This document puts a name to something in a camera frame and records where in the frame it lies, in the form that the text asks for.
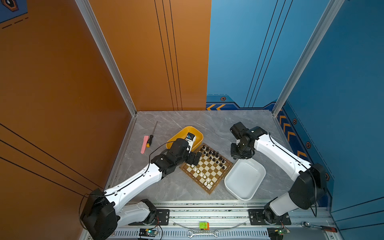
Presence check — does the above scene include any white plastic tray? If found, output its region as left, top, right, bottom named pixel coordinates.
left=224, top=159, right=266, bottom=201

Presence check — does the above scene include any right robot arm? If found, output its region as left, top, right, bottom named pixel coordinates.
left=230, top=122, right=327, bottom=225

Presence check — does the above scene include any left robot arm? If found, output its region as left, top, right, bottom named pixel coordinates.
left=80, top=137, right=201, bottom=240

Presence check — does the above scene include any wooden chess board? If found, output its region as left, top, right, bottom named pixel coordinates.
left=180, top=144, right=234, bottom=194

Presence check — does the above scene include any left green circuit board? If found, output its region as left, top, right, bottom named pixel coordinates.
left=138, top=229, right=159, bottom=240

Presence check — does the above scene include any green circuit board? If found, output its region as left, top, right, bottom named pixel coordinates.
left=138, top=229, right=159, bottom=240
left=267, top=228, right=291, bottom=240

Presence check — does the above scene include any right green circuit board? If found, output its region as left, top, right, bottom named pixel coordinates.
left=267, top=228, right=291, bottom=240

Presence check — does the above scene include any yellow plastic tray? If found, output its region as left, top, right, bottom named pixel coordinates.
left=166, top=126, right=204, bottom=152

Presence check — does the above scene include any pink flat tool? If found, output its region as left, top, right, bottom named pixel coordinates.
left=141, top=135, right=150, bottom=154

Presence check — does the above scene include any orange green small block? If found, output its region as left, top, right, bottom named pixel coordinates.
left=199, top=222, right=210, bottom=230

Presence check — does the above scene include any silver combination wrench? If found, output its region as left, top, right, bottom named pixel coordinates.
left=187, top=230, right=220, bottom=239

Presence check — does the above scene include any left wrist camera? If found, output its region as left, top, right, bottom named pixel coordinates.
left=185, top=133, right=196, bottom=152

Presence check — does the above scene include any yellow handled screwdriver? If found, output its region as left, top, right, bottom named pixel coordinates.
left=146, top=122, right=158, bottom=148

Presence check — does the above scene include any aluminium rail frame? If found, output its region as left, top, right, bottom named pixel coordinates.
left=78, top=199, right=343, bottom=240

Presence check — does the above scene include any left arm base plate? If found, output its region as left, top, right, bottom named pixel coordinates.
left=129, top=209, right=170, bottom=226

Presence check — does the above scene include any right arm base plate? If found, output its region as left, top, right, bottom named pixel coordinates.
left=248, top=209, right=292, bottom=226

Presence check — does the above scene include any red handled ratchet wrench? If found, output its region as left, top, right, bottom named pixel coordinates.
left=302, top=222, right=338, bottom=233

